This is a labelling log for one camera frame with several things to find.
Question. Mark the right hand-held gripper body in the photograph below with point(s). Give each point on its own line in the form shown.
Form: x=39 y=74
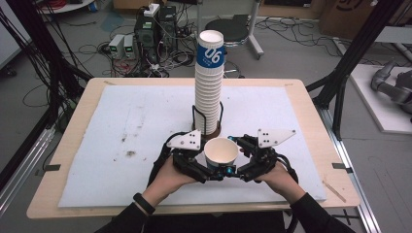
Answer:
x=262 y=158

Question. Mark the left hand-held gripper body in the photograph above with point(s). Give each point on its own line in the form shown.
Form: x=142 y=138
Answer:
x=186 y=140

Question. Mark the blue white paper cup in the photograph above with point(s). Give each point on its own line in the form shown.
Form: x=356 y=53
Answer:
x=222 y=152

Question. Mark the tall stack of paper cups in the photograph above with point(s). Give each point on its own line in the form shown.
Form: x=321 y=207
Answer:
x=209 y=93

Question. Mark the person's right hand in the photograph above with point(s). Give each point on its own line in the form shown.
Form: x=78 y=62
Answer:
x=283 y=184

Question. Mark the person's left hand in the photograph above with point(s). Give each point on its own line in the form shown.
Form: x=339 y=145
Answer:
x=165 y=184

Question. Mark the white foam mat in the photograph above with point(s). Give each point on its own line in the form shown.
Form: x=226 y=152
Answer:
x=129 y=106

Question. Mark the black wrist band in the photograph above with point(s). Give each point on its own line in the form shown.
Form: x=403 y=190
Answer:
x=144 y=203

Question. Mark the thin wooden stick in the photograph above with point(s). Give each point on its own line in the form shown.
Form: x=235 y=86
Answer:
x=334 y=191

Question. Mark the black tape piece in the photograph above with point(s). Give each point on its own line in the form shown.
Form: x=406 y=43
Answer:
x=51 y=167
x=341 y=166

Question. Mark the white metal stand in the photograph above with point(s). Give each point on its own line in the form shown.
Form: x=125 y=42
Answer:
x=256 y=45

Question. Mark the grey power supply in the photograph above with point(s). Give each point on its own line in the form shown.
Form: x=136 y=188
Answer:
x=116 y=46
x=129 y=46

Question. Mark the black round stool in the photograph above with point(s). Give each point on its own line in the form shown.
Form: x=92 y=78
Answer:
x=231 y=29

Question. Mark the black computer tower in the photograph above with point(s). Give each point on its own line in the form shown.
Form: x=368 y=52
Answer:
x=168 y=27
x=147 y=35

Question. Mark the white floor board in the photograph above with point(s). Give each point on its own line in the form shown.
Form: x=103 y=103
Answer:
x=379 y=106

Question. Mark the white power strip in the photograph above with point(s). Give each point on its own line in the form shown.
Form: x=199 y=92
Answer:
x=151 y=9

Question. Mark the blue tape roll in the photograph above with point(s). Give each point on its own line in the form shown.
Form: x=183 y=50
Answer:
x=93 y=6

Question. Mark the brown cardboard box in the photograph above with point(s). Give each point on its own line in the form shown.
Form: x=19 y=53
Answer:
x=353 y=16

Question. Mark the aluminium rail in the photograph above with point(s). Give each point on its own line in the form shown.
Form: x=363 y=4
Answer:
x=22 y=168
x=353 y=184

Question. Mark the black metal frame post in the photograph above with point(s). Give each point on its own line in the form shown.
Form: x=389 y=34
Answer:
x=356 y=55

